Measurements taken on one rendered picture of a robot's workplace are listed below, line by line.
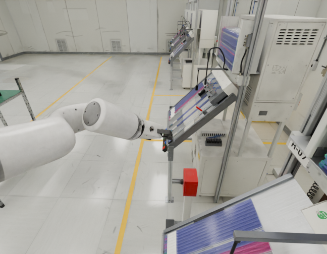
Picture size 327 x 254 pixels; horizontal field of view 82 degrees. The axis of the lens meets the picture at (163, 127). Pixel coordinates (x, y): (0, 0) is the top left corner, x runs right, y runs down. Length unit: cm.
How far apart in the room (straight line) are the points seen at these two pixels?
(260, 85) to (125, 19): 779
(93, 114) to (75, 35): 922
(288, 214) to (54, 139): 81
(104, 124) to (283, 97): 142
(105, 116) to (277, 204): 74
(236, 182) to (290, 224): 128
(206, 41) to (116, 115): 429
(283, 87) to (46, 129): 151
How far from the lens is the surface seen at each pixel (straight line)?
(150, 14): 874
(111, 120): 47
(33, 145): 40
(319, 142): 71
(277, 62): 154
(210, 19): 466
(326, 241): 59
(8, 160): 39
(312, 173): 79
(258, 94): 158
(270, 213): 92
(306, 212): 80
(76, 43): 972
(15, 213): 260
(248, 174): 206
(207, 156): 180
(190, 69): 478
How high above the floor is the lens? 178
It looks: 32 degrees down
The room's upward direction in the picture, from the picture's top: straight up
